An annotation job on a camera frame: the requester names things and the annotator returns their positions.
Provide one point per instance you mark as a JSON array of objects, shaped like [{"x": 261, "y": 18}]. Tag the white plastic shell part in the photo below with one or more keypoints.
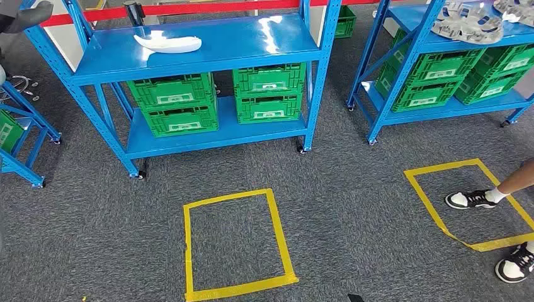
[{"x": 169, "y": 44}]

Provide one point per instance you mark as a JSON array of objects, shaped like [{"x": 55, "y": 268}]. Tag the blue metal shelf rack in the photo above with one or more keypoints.
[
  {"x": 233, "y": 41},
  {"x": 417, "y": 46},
  {"x": 35, "y": 121}
]

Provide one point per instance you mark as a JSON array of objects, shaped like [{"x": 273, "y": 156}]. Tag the black robot body part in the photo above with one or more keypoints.
[{"x": 355, "y": 298}]

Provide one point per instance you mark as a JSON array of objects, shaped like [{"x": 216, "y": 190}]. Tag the silver cast metal part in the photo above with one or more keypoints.
[
  {"x": 467, "y": 25},
  {"x": 515, "y": 10}
]

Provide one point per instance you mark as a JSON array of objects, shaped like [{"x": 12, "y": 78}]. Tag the green plastic crate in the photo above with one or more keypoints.
[
  {"x": 511, "y": 60},
  {"x": 181, "y": 123},
  {"x": 269, "y": 109},
  {"x": 269, "y": 79},
  {"x": 171, "y": 89},
  {"x": 345, "y": 23},
  {"x": 421, "y": 98},
  {"x": 8, "y": 131},
  {"x": 488, "y": 89},
  {"x": 442, "y": 66}
]

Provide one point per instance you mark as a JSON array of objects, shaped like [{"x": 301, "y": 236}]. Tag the red barrier belt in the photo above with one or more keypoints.
[{"x": 200, "y": 7}]

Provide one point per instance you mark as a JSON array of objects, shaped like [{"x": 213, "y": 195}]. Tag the white board panel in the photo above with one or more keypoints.
[{"x": 66, "y": 46}]

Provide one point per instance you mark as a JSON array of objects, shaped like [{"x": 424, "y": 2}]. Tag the dark grey office chair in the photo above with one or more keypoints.
[{"x": 25, "y": 16}]

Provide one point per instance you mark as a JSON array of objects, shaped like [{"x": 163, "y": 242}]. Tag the black barrier post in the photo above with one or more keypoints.
[{"x": 133, "y": 12}]

